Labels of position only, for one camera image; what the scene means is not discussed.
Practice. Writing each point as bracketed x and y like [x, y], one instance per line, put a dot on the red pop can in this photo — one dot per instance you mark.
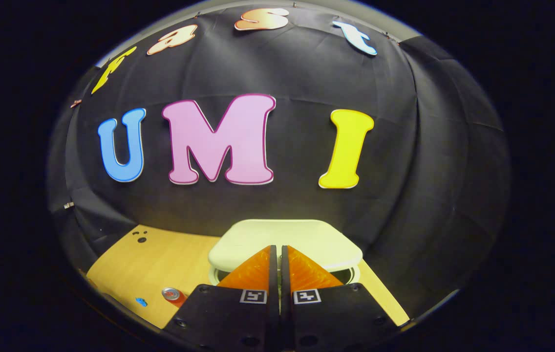
[175, 297]

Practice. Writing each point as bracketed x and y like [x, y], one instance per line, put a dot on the light green garbage bin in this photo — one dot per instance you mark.
[287, 234]

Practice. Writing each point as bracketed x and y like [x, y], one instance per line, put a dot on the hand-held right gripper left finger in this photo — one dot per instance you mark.
[272, 293]

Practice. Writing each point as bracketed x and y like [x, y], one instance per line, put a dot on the small blue paper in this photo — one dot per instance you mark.
[141, 301]

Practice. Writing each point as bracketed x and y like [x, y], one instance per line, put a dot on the wooden desktop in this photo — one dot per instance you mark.
[160, 259]

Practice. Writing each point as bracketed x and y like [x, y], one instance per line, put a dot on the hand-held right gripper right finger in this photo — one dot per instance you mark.
[285, 293]

